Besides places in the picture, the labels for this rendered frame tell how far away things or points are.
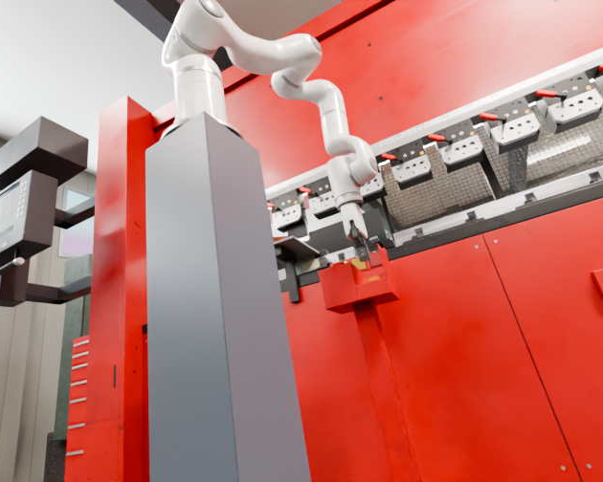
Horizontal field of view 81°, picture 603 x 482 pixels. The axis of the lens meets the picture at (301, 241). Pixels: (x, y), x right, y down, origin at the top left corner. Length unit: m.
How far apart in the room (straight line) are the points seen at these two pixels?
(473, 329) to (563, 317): 0.25
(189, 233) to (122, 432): 1.32
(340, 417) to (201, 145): 1.03
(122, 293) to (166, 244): 1.26
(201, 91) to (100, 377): 1.46
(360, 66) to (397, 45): 0.19
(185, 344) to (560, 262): 1.11
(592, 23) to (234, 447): 1.83
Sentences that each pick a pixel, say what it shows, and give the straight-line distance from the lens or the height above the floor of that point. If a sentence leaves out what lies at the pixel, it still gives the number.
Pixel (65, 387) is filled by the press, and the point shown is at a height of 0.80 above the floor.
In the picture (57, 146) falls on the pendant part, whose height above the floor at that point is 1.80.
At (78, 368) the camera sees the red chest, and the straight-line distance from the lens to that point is 2.74.
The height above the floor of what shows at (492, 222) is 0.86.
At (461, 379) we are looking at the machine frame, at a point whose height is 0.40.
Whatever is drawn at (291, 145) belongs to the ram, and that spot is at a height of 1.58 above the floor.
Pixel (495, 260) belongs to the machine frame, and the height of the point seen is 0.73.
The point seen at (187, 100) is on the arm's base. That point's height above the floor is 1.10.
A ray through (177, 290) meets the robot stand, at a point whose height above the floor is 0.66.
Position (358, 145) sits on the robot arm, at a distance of 1.12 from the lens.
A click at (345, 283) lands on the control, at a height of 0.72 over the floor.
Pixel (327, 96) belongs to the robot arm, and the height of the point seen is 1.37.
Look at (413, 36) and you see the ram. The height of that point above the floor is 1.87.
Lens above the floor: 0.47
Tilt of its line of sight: 22 degrees up
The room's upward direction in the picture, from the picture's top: 11 degrees counter-clockwise
